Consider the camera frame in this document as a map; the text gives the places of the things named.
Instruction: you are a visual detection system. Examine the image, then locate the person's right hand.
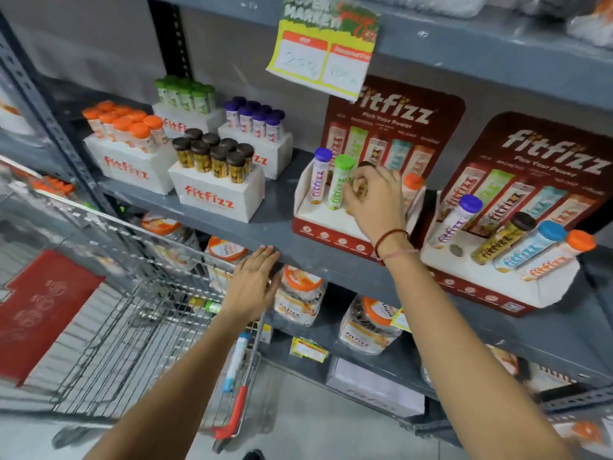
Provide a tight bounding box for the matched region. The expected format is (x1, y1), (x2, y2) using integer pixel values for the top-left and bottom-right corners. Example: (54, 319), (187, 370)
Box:
(342, 165), (413, 248)

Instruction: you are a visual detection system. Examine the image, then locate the person's left hand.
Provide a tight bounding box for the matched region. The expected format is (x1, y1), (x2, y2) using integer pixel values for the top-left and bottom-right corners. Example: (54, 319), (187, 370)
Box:
(223, 245), (284, 327)

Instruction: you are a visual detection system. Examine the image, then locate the brown cap yellow tube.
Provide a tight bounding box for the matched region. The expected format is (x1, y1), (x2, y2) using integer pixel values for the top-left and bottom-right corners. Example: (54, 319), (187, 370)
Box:
(471, 212), (537, 266)
(352, 161), (375, 216)

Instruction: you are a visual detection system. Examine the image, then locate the person's left forearm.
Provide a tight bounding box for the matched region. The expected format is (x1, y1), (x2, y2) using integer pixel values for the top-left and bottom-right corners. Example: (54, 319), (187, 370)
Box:
(84, 309), (266, 460)

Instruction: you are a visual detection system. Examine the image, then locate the person's right forearm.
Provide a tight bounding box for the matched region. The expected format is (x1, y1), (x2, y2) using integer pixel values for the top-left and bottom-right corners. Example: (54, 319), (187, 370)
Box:
(383, 237), (578, 460)

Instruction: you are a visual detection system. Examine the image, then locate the green cap tube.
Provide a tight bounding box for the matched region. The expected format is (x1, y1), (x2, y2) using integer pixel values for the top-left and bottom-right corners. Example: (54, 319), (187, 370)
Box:
(189, 298), (222, 316)
(328, 154), (355, 211)

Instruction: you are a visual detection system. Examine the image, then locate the orange lid clear jar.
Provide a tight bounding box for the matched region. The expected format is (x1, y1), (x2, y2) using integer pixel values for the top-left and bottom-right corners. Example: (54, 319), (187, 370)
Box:
(140, 211), (200, 272)
(273, 264), (328, 328)
(338, 295), (403, 356)
(205, 236), (250, 293)

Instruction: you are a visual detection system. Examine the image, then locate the purple cap white tube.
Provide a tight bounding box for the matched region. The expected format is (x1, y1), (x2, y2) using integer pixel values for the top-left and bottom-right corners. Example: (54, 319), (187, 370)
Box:
(428, 194), (483, 250)
(309, 147), (333, 205)

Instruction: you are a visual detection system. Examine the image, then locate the orange cap white tube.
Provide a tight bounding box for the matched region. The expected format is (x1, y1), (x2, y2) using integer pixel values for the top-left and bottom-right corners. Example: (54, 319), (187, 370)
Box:
(519, 230), (597, 282)
(401, 173), (426, 214)

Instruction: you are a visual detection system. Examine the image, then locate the grey metal shelf unit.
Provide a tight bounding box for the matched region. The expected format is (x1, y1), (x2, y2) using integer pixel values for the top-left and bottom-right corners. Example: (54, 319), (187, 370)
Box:
(0, 0), (613, 460)

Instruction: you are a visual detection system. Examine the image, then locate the yellow shelf price label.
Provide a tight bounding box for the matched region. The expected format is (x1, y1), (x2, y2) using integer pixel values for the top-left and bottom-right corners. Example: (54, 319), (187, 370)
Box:
(289, 336), (330, 364)

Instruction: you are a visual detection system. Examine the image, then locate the blue cap tube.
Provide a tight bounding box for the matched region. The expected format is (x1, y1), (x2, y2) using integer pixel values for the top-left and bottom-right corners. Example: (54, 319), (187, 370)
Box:
(223, 332), (252, 394)
(493, 220), (569, 274)

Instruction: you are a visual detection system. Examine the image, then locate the white cardboard tube box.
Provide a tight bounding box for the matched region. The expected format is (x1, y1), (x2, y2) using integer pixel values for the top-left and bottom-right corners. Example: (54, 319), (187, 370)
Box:
(152, 103), (226, 140)
(218, 122), (294, 181)
(83, 134), (178, 196)
(168, 161), (266, 224)

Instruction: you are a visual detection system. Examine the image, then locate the red white cardboard display stand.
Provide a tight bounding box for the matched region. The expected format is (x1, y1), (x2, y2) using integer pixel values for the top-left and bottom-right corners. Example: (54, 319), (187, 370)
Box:
(291, 75), (466, 263)
(420, 111), (613, 318)

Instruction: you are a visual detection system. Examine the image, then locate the group of purple capped tubes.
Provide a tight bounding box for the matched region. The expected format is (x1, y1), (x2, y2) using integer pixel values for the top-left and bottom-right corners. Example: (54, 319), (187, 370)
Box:
(223, 96), (286, 143)

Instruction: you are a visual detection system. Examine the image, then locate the yellow price tag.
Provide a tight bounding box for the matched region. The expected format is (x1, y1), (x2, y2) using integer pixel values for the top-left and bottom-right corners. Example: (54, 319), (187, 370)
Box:
(390, 309), (413, 334)

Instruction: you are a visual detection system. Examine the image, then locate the white flat cardboard box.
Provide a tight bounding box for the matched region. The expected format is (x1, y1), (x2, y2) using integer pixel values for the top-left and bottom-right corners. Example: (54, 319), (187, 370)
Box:
(326, 356), (426, 418)

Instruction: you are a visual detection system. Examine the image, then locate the group of brown capped tubes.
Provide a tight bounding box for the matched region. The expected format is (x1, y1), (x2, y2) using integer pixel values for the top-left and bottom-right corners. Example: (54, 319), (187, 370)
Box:
(171, 128), (255, 184)

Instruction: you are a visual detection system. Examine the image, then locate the yellow green paper price sign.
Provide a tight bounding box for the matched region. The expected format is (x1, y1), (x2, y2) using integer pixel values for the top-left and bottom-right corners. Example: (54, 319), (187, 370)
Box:
(266, 0), (382, 102)

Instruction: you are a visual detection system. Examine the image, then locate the group of green capped tubes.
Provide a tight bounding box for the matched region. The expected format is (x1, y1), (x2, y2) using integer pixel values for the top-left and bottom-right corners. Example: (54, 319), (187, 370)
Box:
(154, 75), (217, 116)

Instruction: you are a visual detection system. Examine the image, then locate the clear plastic bag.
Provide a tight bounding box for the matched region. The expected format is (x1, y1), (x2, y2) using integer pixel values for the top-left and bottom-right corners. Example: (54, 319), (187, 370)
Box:
(564, 0), (613, 49)
(354, 0), (490, 19)

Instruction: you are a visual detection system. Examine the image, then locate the group of orange capped tubes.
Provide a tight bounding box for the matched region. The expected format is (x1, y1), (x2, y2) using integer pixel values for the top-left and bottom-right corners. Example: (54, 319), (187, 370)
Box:
(81, 100), (169, 154)

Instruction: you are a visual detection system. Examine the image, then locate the orange printed package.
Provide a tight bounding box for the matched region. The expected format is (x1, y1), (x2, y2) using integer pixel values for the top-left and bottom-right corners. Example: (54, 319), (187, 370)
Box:
(485, 344), (576, 394)

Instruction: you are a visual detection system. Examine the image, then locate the red floor mat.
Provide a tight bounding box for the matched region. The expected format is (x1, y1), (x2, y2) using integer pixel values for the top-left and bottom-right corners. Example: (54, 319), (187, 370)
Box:
(0, 250), (106, 388)

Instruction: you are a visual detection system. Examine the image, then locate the cluster of orange items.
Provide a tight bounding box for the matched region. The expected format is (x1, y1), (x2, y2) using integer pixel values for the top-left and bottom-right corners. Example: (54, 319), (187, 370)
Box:
(28, 175), (77, 198)

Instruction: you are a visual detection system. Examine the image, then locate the red thread bracelet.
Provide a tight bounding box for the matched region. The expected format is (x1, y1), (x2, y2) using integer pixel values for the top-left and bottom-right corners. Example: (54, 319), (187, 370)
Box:
(374, 228), (411, 258)

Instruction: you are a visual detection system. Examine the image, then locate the wire shopping cart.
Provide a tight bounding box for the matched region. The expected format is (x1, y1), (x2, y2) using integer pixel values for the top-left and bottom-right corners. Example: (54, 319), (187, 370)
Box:
(0, 177), (270, 452)

